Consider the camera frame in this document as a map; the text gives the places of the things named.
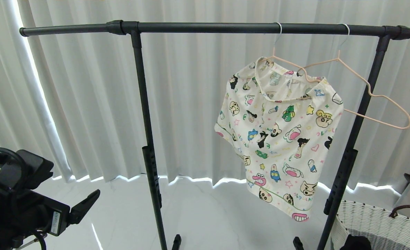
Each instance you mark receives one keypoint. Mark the pink clothes hanger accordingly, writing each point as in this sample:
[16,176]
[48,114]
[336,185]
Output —
[288,62]
[354,71]

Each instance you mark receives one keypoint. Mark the black clothes rack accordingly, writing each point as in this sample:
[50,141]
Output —
[208,27]

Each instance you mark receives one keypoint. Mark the black garment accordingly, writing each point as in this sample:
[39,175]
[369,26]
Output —
[356,243]

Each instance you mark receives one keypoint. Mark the cream printed garment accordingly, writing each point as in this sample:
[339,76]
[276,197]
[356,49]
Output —
[277,146]

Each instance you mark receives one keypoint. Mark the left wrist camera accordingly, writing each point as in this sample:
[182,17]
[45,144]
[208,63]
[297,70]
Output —
[34,166]

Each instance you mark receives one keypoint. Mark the white laundry basket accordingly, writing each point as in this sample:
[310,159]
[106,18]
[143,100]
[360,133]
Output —
[375,222]

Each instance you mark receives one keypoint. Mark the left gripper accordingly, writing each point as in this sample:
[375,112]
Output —
[24,211]

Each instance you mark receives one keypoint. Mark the white curtain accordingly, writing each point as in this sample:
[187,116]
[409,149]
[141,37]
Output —
[191,104]

